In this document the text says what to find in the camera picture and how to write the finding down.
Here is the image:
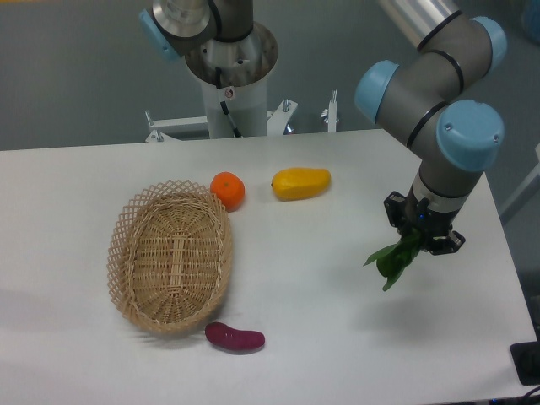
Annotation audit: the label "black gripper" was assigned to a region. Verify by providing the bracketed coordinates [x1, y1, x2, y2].
[383, 189, 466, 255]

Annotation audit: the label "green leafy vegetable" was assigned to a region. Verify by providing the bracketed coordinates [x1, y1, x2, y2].
[364, 229, 422, 291]

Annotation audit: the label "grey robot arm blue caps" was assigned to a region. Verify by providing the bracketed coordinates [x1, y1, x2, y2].
[138, 1, 507, 255]

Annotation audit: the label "yellow mango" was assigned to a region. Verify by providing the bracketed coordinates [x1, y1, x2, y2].
[271, 167, 332, 201]

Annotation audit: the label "black device at table edge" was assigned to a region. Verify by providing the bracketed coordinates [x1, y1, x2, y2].
[510, 341, 539, 386]

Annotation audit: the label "orange fruit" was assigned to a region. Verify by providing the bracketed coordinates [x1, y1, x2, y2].
[210, 171, 246, 212]

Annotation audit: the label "purple sweet potato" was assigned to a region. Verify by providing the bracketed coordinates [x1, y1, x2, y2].
[204, 322, 266, 352]

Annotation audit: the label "woven wicker basket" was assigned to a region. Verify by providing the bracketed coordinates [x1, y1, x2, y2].
[107, 181, 233, 333]

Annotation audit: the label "white metal frame right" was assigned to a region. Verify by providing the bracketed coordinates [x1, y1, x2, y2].
[499, 145, 539, 226]

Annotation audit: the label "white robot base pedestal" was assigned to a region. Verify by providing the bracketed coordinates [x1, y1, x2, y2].
[145, 23, 298, 142]

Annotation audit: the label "black cable on pedestal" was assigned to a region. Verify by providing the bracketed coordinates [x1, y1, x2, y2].
[213, 66, 245, 139]

